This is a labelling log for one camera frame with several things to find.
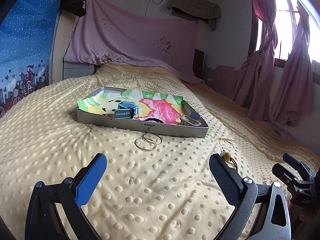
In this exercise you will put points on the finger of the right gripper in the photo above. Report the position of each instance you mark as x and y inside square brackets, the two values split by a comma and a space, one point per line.
[304, 171]
[289, 179]

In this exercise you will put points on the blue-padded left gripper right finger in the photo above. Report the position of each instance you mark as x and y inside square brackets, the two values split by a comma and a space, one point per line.
[272, 220]

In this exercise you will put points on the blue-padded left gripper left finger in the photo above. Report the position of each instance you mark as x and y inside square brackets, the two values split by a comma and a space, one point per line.
[43, 220]

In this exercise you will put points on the large silver hoop pair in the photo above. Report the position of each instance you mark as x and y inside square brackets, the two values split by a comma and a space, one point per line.
[148, 142]

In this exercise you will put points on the silver rectangular hair claw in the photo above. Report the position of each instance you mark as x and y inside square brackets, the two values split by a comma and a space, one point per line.
[189, 121]

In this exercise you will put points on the blue smart watch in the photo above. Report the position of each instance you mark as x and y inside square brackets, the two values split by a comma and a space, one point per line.
[126, 110]

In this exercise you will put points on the black round hair band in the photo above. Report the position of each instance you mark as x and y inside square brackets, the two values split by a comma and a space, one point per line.
[154, 120]

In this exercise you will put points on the right pink window curtain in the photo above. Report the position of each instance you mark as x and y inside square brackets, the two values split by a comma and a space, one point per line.
[295, 95]

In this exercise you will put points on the pink window curtain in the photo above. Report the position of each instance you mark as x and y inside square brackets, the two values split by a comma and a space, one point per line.
[252, 87]
[295, 95]

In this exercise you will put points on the left pink window curtain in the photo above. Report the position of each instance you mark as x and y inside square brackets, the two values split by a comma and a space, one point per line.
[252, 87]

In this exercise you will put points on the cream dotted bed blanket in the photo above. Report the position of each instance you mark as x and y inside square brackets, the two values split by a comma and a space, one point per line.
[167, 193]

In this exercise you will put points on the grey metal tray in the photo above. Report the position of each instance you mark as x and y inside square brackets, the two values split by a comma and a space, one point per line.
[144, 126]

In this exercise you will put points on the colourful cartoon cloth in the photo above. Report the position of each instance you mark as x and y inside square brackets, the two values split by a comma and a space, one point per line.
[165, 107]

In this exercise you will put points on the grey bedside cabinet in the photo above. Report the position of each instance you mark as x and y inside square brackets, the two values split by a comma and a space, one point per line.
[71, 70]

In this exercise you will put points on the blue cartoon wardrobe curtain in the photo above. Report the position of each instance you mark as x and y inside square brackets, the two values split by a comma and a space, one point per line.
[26, 42]

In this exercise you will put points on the wooden headboard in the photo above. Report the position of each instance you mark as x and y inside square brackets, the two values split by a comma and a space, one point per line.
[66, 23]

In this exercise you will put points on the brown cloth on shelf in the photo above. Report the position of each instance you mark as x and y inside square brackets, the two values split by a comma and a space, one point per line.
[196, 10]

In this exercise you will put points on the black hanging bag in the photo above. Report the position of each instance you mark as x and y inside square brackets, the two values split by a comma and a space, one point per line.
[76, 7]

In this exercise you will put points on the pink wall sheet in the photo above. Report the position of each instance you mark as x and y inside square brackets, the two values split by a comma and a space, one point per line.
[107, 33]

